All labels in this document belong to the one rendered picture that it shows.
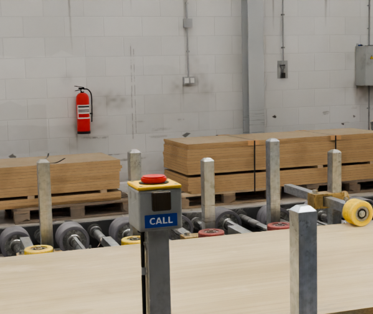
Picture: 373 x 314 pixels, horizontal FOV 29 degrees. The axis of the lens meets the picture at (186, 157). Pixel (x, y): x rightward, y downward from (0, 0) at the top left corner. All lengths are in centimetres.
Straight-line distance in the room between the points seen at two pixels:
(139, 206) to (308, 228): 30
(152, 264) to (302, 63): 827
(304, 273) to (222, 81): 767
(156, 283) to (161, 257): 4
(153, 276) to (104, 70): 732
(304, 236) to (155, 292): 27
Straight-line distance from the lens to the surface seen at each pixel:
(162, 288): 117
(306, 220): 124
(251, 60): 881
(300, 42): 934
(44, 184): 220
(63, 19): 835
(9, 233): 261
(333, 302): 160
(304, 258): 125
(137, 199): 111
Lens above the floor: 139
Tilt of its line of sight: 7 degrees down
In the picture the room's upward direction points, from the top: 1 degrees counter-clockwise
